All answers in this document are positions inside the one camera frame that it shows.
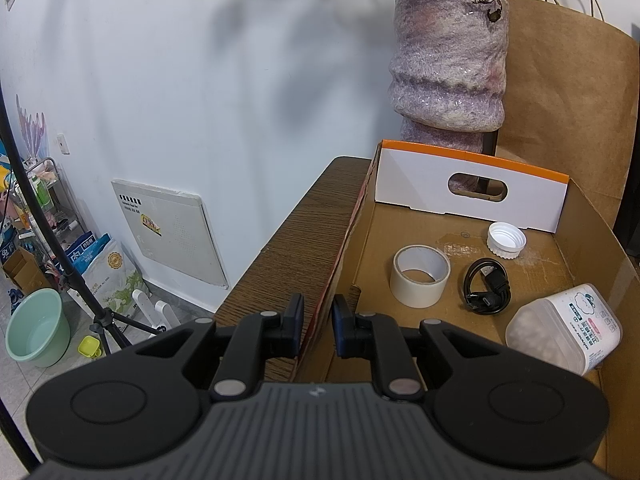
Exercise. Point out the purple mottled ceramic vase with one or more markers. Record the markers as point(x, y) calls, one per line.
point(445, 60)

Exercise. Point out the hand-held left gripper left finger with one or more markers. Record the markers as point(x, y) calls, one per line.
point(297, 317)

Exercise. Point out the purple wall sticker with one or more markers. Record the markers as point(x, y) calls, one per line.
point(30, 130)

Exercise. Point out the white tape roll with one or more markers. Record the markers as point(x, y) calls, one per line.
point(415, 292)

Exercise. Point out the orange cardboard box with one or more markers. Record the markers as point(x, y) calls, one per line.
point(440, 330)

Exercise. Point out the white screw cap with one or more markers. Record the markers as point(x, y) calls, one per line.
point(506, 240)

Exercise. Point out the black light stand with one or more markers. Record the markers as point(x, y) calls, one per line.
point(50, 240)

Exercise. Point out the white wall socket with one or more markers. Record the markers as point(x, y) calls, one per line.
point(62, 144)

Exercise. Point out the translucent labelled plastic container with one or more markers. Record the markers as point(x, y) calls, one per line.
point(550, 335)

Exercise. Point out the metal storage rack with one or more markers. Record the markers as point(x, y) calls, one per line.
point(45, 195)

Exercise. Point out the yellow plastic scoop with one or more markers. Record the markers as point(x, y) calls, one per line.
point(89, 346)

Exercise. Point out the small brown cardboard box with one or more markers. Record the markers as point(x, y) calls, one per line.
point(22, 270)

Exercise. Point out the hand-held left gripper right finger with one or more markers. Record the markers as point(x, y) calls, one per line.
point(342, 325)

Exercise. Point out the white patterned sack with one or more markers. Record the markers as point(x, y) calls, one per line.
point(115, 270)

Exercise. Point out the green plastic basin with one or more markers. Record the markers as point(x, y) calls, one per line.
point(35, 330)

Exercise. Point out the brown paper bag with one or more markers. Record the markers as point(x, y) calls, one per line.
point(565, 110)

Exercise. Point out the white wall panel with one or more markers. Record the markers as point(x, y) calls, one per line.
point(170, 230)

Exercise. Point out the white plastic stand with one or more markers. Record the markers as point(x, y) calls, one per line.
point(155, 310)

